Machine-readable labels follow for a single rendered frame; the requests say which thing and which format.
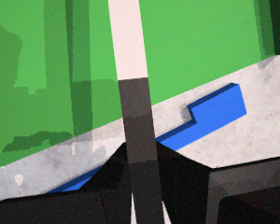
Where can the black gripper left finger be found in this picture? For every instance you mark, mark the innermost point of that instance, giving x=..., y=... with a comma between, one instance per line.
x=106, y=198

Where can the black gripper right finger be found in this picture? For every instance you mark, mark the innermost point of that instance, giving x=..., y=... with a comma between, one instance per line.
x=191, y=191

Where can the green flat mat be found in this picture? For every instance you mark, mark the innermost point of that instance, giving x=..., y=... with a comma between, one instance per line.
x=58, y=75

